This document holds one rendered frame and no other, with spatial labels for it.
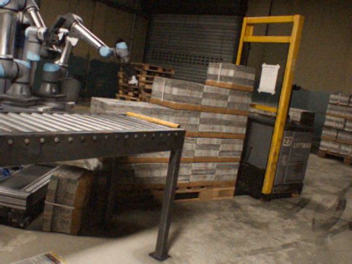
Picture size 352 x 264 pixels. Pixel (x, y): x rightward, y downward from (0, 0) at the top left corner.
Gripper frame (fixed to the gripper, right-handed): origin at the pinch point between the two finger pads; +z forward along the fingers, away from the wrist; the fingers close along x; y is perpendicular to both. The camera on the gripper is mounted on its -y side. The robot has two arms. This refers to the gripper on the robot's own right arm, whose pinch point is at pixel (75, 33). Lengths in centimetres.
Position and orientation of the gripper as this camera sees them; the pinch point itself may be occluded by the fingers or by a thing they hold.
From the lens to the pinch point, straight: 205.0
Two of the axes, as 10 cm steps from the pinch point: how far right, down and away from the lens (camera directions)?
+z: 8.6, 2.0, -4.6
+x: -4.5, -0.8, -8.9
